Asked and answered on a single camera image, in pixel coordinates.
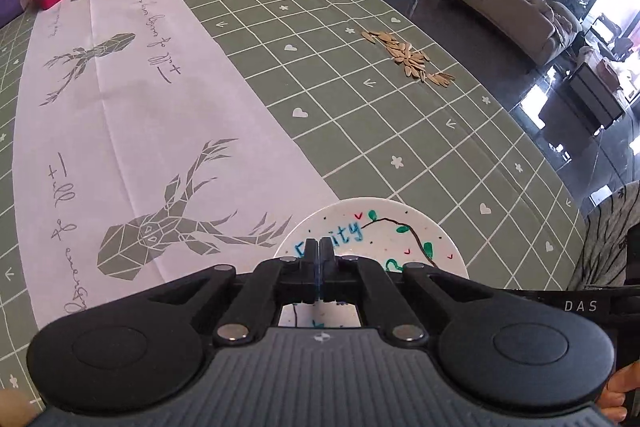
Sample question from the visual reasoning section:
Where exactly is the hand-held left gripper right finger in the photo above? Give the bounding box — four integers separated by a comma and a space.
320, 237, 497, 344

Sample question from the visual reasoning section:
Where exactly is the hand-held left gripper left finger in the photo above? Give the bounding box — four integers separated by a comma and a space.
145, 237, 321, 344

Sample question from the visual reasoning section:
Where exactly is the white painted ceramic plate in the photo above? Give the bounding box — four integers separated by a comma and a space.
272, 197, 471, 330

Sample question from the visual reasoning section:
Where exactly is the person's right hand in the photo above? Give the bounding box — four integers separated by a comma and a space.
597, 364, 627, 425

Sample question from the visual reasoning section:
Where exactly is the person's grey patterned clothing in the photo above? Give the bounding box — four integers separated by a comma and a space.
567, 181, 640, 293

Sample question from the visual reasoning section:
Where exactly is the green checked tablecloth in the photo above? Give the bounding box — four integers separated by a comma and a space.
0, 0, 588, 408

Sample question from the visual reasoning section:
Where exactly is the dark coffee table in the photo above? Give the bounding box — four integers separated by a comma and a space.
567, 47, 631, 135

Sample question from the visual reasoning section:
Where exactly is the pile of melon seeds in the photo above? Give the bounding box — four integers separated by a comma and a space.
361, 29, 457, 85

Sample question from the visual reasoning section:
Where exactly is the purple tissue box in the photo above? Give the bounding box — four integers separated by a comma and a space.
0, 0, 31, 30

